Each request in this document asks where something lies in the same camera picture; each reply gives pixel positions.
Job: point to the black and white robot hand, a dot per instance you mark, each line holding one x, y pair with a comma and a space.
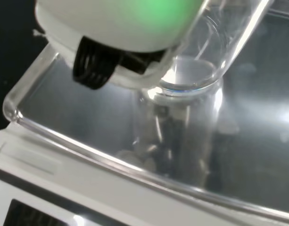
116, 26

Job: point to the white electronic balance steel pan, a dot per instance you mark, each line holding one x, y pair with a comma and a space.
134, 153

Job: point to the black bench cloth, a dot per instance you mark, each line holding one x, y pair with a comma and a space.
12, 47

